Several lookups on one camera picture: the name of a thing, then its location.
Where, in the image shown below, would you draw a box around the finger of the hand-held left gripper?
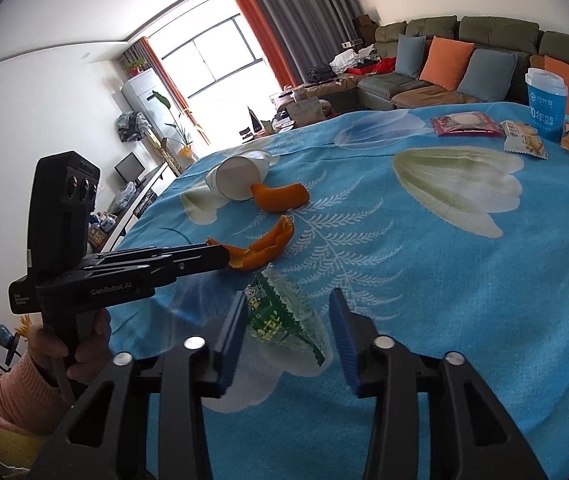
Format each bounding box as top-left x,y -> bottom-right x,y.
82,239 -> 231,289

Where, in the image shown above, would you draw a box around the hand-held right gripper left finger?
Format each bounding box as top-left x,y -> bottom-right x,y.
29,291 -> 249,480

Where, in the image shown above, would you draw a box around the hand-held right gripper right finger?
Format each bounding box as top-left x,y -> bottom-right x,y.
329,287 -> 525,480

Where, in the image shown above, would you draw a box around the green white snack wrapper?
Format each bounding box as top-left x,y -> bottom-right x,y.
242,269 -> 327,367

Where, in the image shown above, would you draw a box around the long orange peel strip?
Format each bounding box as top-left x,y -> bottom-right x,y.
207,214 -> 297,270

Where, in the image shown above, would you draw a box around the person's left hand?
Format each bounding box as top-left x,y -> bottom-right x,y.
28,306 -> 112,388

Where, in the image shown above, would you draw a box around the clear plastic bag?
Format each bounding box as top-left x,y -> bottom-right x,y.
109,182 -> 138,214

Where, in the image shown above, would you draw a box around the white tv cabinet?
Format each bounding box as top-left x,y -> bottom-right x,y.
88,162 -> 181,257

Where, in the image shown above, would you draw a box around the black monitor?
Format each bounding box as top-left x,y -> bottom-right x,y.
114,153 -> 145,184

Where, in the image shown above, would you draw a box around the small white paper cup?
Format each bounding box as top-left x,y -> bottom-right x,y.
205,151 -> 272,203

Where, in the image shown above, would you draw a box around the blue floral blanket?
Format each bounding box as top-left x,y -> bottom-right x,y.
98,101 -> 569,480

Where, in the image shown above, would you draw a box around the curled orange peel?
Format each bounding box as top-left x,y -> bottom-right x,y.
250,182 -> 311,213

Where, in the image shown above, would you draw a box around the dark hanging bag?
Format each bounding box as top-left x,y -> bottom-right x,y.
116,109 -> 148,144

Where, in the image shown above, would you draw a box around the tall leafy plant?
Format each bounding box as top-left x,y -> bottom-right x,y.
151,89 -> 194,157

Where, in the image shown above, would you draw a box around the white standing air conditioner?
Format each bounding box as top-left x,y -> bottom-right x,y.
120,67 -> 186,162

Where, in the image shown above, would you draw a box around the narrow orange curtain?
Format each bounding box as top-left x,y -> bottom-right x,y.
141,37 -> 201,147

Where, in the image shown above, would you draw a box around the small potted plant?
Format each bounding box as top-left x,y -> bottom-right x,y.
123,57 -> 148,79

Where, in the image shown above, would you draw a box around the cluttered coffee table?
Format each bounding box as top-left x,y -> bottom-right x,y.
236,87 -> 339,137

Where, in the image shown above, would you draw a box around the narrow grey curtain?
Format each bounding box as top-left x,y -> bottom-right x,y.
123,42 -> 148,64

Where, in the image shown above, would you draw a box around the brown paper bag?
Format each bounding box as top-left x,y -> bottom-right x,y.
285,99 -> 326,127

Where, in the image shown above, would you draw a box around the black framed window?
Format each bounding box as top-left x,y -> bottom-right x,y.
156,14 -> 286,102

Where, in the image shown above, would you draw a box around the black bag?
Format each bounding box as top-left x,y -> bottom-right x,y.
307,63 -> 336,84

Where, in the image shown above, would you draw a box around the yellow clothing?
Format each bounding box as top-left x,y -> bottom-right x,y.
0,414 -> 48,480

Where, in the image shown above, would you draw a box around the wide orange curtain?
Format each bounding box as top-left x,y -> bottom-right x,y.
228,0 -> 299,89

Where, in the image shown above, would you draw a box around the pink snack packet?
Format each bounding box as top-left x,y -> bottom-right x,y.
431,111 -> 507,139

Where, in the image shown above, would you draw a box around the white clothes pile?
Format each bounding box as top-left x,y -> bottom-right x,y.
329,44 -> 379,74

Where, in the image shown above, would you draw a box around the green brown sofa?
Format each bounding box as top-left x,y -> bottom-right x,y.
305,15 -> 569,112

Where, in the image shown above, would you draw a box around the white cracker packet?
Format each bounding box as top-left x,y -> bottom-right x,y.
500,119 -> 550,161

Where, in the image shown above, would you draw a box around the wide grey curtain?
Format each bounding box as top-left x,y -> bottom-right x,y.
244,0 -> 366,87

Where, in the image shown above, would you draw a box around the red cloth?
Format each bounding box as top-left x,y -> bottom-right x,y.
364,57 -> 397,79

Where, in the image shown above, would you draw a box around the small blue cushion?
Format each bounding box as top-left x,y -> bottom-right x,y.
394,33 -> 427,79

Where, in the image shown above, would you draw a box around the small orange cushion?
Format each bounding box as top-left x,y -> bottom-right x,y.
418,35 -> 476,92

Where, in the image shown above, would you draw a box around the dark brown boxes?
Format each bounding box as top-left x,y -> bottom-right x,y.
353,13 -> 379,42

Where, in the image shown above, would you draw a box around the large blue cushion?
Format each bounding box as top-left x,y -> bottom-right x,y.
457,48 -> 518,104

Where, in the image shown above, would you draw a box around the blue cup with white lid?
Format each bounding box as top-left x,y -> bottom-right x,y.
524,67 -> 569,143

